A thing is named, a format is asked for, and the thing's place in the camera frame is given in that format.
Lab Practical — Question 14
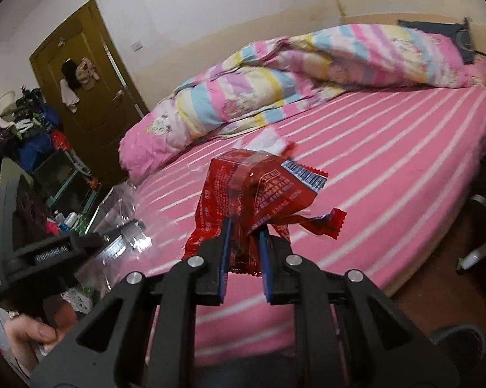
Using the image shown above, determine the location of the person's left hand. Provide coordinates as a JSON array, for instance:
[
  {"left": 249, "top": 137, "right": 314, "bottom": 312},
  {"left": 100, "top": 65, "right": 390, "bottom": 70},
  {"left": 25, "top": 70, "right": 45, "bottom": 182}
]
[{"left": 4, "top": 313, "right": 68, "bottom": 372}]

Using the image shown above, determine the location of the dark trash bin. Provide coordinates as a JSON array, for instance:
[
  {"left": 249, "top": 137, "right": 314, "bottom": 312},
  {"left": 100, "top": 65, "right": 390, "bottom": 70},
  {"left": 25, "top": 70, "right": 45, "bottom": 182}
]
[{"left": 428, "top": 324, "right": 486, "bottom": 356}]

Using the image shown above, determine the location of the dark blue pillow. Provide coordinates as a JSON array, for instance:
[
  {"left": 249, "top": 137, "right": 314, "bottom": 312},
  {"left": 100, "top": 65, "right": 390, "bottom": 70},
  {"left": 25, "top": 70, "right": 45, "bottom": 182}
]
[{"left": 397, "top": 18, "right": 476, "bottom": 65}]

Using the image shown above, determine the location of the brown wooden door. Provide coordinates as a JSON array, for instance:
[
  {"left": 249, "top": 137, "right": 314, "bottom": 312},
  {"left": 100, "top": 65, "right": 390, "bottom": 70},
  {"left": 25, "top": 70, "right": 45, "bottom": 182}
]
[{"left": 29, "top": 0, "right": 150, "bottom": 189}]

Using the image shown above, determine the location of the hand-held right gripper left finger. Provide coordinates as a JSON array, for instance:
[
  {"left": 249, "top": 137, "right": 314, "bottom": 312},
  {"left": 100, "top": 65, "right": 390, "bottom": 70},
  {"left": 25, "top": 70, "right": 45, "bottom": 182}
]
[{"left": 30, "top": 217, "right": 232, "bottom": 388}]

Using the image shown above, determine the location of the pastel striped quilt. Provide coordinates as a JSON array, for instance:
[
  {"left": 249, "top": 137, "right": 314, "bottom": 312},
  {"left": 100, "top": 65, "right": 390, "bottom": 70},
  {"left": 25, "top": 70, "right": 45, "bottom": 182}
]
[{"left": 119, "top": 23, "right": 476, "bottom": 184}]

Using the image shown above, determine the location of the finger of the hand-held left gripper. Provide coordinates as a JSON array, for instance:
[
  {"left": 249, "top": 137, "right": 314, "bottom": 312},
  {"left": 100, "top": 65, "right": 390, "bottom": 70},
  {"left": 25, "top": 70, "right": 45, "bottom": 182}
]
[{"left": 70, "top": 219, "right": 152, "bottom": 269}]

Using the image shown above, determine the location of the clear plastic bag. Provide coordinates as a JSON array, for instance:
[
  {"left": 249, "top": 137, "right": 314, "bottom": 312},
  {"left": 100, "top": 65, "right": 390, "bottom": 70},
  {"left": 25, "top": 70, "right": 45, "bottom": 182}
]
[{"left": 75, "top": 182, "right": 155, "bottom": 292}]

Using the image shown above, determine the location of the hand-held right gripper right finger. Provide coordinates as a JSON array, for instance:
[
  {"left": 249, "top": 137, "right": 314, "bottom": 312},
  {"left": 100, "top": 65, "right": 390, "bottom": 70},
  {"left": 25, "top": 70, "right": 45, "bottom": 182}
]
[{"left": 258, "top": 228, "right": 460, "bottom": 388}]

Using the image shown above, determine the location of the bed with pink striped sheet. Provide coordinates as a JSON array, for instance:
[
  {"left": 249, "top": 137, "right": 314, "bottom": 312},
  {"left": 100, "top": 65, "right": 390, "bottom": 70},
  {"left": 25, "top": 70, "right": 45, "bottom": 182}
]
[{"left": 122, "top": 12, "right": 486, "bottom": 372}]

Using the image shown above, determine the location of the white paper scrap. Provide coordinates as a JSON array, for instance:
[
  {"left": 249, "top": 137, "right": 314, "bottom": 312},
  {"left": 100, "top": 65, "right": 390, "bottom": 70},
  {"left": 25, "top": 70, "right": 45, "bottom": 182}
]
[{"left": 248, "top": 126, "right": 297, "bottom": 159}]

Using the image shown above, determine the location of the red plastic bag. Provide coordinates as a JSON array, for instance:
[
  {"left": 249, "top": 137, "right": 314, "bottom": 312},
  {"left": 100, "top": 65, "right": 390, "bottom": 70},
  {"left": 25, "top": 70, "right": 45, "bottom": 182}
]
[{"left": 50, "top": 129, "right": 71, "bottom": 153}]

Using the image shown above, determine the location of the floral hanging hat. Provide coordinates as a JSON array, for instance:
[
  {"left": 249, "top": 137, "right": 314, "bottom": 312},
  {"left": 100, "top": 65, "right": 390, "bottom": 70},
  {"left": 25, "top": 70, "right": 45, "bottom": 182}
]
[{"left": 75, "top": 59, "right": 101, "bottom": 92}]

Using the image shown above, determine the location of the white hanging cloth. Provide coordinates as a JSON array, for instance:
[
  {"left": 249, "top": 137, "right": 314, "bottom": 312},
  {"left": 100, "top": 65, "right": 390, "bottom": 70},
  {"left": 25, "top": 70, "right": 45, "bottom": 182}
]
[{"left": 60, "top": 79, "right": 81, "bottom": 114}]

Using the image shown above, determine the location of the red snack wrapper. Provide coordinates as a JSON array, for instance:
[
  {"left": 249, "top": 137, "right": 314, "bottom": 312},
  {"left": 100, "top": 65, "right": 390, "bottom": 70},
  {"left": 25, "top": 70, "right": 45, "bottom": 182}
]
[{"left": 183, "top": 148, "right": 347, "bottom": 277}]

